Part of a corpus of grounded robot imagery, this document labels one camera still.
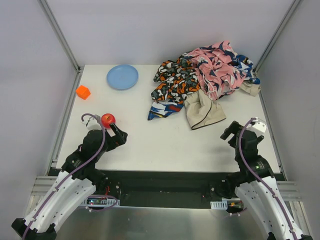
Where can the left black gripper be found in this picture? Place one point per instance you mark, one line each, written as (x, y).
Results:
(113, 139)

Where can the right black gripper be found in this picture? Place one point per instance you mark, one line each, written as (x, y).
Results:
(235, 133)

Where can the orange black camouflage cloth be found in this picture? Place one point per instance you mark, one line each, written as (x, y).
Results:
(177, 79)

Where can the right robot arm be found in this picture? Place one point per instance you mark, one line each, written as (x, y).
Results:
(255, 183)

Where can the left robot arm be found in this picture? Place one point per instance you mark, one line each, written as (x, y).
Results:
(77, 180)

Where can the blue white red cloth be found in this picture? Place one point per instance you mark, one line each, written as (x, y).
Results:
(163, 109)

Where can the pink patterned cloth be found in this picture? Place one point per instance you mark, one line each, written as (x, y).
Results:
(217, 69)

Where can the red apple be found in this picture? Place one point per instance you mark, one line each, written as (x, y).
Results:
(107, 119)

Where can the beige shorts black trim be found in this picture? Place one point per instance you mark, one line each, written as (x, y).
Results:
(242, 104)

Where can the orange cube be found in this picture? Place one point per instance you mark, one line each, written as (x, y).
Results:
(83, 92)

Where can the blue plate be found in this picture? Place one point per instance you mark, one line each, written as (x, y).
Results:
(122, 77)

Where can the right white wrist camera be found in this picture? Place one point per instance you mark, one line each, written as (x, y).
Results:
(258, 126)

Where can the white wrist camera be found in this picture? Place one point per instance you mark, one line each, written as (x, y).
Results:
(258, 126)
(92, 124)

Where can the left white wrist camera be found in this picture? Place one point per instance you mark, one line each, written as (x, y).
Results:
(92, 124)

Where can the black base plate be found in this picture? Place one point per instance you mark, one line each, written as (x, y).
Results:
(154, 189)

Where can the left white cable duct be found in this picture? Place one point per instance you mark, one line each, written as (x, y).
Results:
(100, 202)

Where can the white cable duct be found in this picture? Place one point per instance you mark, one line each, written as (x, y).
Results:
(219, 205)
(100, 202)

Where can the right white cable duct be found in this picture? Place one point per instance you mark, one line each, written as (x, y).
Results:
(219, 205)

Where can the front aluminium rail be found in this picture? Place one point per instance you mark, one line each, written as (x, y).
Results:
(288, 189)

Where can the right aluminium frame post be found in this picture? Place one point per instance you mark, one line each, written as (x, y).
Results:
(281, 27)

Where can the aluminium frame post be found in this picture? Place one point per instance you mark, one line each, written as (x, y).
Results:
(281, 27)
(59, 34)

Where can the left aluminium frame post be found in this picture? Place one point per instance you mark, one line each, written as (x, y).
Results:
(59, 34)

